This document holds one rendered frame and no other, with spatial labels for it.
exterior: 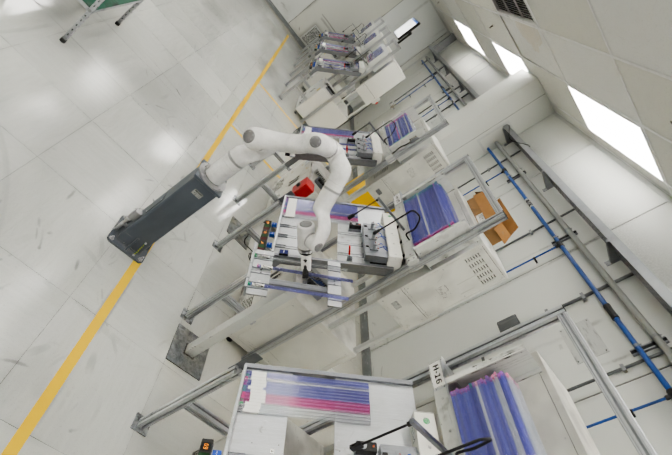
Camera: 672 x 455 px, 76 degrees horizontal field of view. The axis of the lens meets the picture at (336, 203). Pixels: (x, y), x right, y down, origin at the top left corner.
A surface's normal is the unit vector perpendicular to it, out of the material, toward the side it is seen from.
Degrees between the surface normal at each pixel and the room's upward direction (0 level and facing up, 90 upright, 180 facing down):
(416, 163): 90
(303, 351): 90
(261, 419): 44
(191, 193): 90
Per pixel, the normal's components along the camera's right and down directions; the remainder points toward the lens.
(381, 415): 0.14, -0.86
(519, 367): -0.01, 0.50
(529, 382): -0.61, -0.69
